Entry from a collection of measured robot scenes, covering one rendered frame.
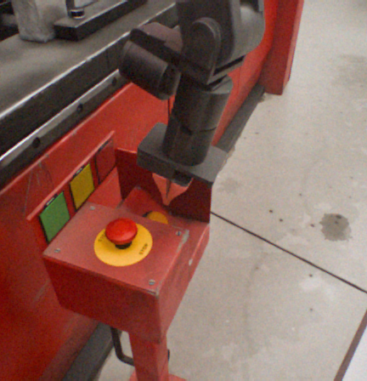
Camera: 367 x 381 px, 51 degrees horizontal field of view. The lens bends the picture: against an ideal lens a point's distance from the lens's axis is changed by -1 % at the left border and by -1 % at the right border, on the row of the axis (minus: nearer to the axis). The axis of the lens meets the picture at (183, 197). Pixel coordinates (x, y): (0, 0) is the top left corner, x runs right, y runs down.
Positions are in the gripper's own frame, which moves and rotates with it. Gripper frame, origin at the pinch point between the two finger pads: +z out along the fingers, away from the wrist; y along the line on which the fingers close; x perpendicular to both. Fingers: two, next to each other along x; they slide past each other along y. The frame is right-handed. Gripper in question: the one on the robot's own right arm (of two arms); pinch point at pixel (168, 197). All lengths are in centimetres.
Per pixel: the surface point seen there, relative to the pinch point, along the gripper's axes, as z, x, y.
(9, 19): 8, -39, 58
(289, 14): 31, -195, 1
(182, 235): -1.2, 6.1, -4.3
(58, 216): -0.2, 11.0, 10.6
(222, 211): 78, -80, -10
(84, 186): -0.2, 4.9, 10.6
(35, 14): -4.9, -23.2, 38.5
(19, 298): 28.0, 11.4, 18.1
